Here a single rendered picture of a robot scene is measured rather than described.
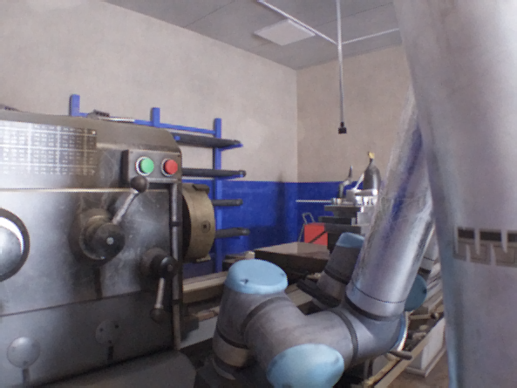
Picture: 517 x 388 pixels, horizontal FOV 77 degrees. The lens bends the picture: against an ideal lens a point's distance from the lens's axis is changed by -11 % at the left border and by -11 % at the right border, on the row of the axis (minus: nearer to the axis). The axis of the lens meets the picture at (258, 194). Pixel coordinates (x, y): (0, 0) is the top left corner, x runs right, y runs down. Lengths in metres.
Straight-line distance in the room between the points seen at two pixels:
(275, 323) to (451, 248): 0.29
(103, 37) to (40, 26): 0.71
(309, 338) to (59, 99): 3.93
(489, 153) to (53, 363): 0.71
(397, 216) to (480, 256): 0.24
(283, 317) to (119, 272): 0.36
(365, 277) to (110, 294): 0.47
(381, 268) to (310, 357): 0.15
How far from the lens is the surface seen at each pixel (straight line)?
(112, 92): 4.44
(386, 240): 0.48
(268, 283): 0.52
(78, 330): 0.74
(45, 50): 4.30
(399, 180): 0.47
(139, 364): 0.81
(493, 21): 0.28
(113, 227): 0.65
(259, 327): 0.50
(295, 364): 0.46
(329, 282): 0.94
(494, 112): 0.25
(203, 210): 1.03
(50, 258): 0.68
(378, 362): 1.45
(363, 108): 5.99
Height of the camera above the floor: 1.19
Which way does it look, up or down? level
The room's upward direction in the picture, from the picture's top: straight up
